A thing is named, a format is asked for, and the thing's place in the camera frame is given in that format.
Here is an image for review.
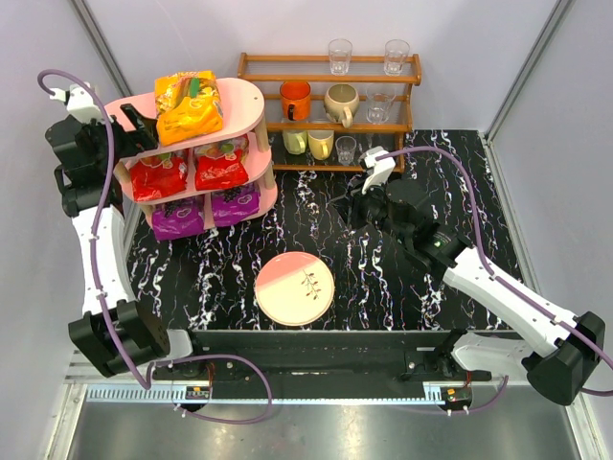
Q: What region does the brown wooden cup rack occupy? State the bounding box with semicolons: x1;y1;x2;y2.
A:
237;52;422;150

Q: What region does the orange candy bag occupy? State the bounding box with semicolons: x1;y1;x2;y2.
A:
154;70;223;146

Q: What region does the orange mug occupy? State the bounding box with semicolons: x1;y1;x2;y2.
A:
280;80;311;122

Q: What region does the clear glass middle shelf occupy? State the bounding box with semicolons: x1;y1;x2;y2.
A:
366;83;396;124

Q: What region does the red candy bag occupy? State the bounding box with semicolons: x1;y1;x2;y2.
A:
129;150;188;202
193;134;249;191

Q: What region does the purple candy bag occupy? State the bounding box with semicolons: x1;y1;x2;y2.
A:
151;197;205;241
211;183;261;227

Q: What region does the yellow mug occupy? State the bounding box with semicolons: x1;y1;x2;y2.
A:
307;129;334;161

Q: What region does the clear glass top left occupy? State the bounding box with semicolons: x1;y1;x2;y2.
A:
328;38;352;76

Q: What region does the pink and cream plate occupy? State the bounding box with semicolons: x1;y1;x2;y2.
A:
255;251;335;327

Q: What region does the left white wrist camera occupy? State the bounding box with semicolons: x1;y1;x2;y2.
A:
49;83;103;124

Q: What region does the pink three-tier shelf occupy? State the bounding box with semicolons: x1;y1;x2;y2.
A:
105;78;278;230

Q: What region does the beige round ceramic mug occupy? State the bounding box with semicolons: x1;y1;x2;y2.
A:
324;83;360;128

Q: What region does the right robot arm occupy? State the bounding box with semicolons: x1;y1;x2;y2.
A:
331;179;605;406

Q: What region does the clear glass top right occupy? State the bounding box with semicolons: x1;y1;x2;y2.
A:
383;39;410;77

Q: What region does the pale green mug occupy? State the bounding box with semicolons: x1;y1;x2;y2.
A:
283;129;307;155

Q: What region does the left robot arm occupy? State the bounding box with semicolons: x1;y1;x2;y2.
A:
45;102;193;378

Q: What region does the small clear glass bottom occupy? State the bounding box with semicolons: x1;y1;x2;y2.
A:
335;135;357;166

